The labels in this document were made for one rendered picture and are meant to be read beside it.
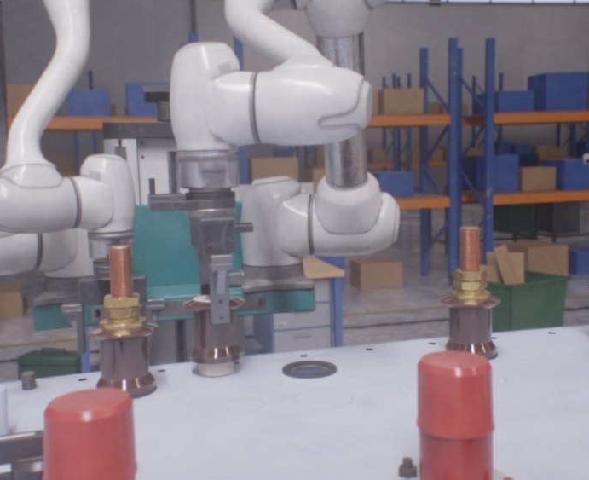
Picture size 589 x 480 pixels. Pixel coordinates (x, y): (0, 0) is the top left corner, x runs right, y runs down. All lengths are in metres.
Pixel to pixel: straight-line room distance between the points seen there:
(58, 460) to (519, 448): 0.50
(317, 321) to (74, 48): 4.03
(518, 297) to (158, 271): 3.60
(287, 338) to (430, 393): 4.76
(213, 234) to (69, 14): 0.79
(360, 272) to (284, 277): 7.59
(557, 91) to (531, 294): 5.49
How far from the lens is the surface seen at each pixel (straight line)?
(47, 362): 6.36
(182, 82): 1.13
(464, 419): 0.73
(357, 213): 1.83
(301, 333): 5.50
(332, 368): 1.19
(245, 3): 1.45
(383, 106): 9.50
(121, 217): 1.60
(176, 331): 2.15
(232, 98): 1.11
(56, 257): 1.86
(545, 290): 5.49
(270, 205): 1.88
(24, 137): 1.61
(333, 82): 1.10
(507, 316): 5.31
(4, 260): 1.84
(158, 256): 2.03
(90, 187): 1.58
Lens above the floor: 1.69
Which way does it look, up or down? 6 degrees down
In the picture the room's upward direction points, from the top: 1 degrees counter-clockwise
